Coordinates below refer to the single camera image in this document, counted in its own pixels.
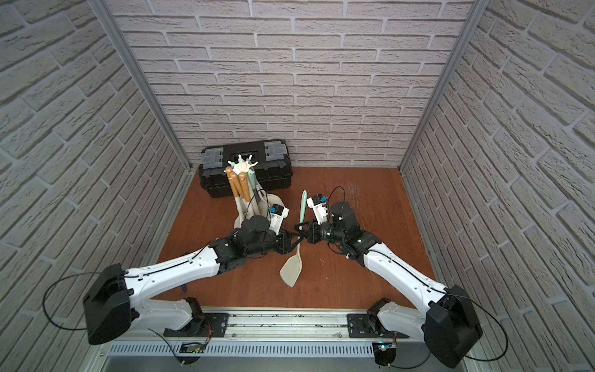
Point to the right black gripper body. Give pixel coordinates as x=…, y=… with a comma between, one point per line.
x=317, y=233

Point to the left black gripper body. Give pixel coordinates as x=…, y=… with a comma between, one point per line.
x=283, y=242

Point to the cream spatula green handle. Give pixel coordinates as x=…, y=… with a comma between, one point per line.
x=292, y=268

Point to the cream utensil rack stand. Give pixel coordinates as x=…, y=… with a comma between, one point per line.
x=244, y=165

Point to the cream spatula wooden handle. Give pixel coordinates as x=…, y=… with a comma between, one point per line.
x=235, y=187

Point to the grey spatula green handle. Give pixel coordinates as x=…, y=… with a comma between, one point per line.
x=259, y=195

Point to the cream slotted turner wooden handle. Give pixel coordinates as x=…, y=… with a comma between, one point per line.
x=246, y=196

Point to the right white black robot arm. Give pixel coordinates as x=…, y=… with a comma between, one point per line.
x=445, y=319

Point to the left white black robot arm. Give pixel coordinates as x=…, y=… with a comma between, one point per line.
x=123, y=300

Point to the black plastic toolbox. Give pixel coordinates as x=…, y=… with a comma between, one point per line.
x=269, y=160

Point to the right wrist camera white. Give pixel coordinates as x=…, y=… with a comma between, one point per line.
x=318, y=204

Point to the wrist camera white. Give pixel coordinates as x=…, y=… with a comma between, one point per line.
x=318, y=204
x=277, y=215

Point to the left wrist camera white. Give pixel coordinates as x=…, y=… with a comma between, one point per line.
x=277, y=215

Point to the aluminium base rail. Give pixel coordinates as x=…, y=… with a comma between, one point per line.
x=289, y=333

